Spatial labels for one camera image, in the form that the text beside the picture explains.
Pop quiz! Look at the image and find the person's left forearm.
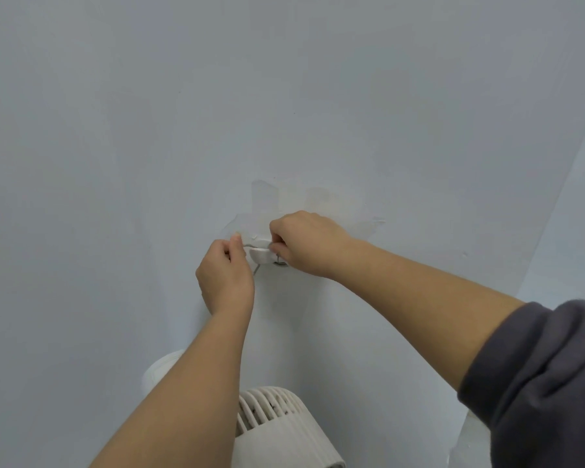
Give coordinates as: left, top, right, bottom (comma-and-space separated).
90, 306, 255, 468

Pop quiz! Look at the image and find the clear adhesive wall patch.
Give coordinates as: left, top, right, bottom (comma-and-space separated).
223, 179, 387, 250

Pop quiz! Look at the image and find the person's right forearm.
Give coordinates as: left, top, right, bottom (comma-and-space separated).
329, 238, 527, 393

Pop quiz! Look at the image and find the person's right hand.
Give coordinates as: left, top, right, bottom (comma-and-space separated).
269, 211, 357, 280

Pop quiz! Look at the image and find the person's left hand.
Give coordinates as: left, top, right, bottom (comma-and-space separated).
196, 232, 255, 318

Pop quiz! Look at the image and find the white round wall mount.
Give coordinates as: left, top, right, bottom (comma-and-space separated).
247, 237, 289, 268

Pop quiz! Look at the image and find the white electric fan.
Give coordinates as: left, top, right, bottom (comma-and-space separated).
141, 349, 347, 468

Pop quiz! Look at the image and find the grey sleeve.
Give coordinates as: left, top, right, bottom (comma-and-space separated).
457, 299, 585, 468

